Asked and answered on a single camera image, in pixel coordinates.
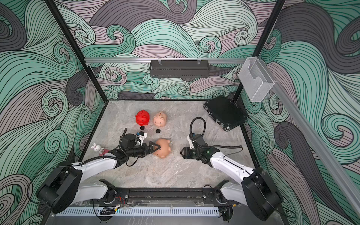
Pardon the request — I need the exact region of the black case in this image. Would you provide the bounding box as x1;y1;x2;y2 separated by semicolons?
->
203;96;247;132

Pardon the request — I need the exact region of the red piggy bank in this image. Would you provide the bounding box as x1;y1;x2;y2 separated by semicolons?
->
136;110;150;126

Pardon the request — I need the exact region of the white slotted cable duct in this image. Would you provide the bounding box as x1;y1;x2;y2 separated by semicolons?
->
56;206;220;217

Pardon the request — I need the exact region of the clear acrylic wall holder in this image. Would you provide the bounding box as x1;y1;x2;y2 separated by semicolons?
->
239;57;274;103

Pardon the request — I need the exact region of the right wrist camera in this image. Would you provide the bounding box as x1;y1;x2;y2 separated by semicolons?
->
187;134;197;149

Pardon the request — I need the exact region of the aluminium back rail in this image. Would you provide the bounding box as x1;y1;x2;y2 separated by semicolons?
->
84;57;246;64

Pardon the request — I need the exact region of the pink piggy bank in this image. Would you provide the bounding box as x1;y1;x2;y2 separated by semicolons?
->
153;112;167;127
153;139;171;158

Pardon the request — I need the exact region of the aluminium rail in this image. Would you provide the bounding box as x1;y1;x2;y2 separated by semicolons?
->
84;57;246;64
257;57;360;217

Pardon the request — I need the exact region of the black wall tray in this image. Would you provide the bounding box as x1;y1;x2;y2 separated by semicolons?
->
149;61;210;81

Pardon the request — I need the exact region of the aluminium right rail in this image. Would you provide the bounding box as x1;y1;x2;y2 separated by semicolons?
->
257;57;360;217

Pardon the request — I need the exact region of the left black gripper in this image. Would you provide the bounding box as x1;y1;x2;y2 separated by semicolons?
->
127;142;160;158

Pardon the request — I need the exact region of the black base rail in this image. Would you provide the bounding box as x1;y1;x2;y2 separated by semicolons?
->
84;187;279;205

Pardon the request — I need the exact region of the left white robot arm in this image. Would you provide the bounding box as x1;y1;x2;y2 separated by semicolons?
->
36;134;161;213

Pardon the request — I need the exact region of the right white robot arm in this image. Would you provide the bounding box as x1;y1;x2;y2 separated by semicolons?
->
181;134;283;221

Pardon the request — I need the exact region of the pink white bunny toy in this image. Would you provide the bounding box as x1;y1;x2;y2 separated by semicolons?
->
91;143;109;156

